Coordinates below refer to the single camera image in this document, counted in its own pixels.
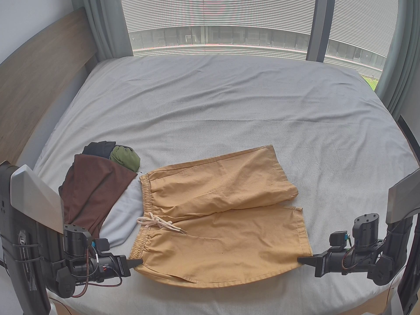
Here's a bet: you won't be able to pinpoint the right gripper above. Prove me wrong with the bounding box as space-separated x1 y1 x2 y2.
313 249 355 278

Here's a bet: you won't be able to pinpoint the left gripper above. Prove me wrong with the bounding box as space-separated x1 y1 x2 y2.
93 254 132 282

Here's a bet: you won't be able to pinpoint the tan shorts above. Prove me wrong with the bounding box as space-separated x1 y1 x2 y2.
129 145 314 289

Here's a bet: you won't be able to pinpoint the bed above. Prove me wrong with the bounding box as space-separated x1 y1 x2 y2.
0 7 420 312

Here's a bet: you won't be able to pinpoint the pale grey garment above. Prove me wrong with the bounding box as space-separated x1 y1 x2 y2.
98 179 145 250

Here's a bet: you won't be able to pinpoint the brown garment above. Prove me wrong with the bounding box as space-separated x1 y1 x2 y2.
58 154 138 242

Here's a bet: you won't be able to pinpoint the green garment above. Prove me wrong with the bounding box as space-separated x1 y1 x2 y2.
109 146 141 172

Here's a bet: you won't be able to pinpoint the black garment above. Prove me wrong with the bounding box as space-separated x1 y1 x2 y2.
82 141 117 160

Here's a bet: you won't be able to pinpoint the grey-green curtain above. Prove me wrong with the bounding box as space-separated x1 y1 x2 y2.
69 0 133 61
374 0 420 121

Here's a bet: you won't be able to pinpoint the window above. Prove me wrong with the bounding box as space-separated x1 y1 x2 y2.
118 0 401 88

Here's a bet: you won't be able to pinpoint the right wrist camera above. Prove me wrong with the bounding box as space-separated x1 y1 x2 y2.
329 231 348 249

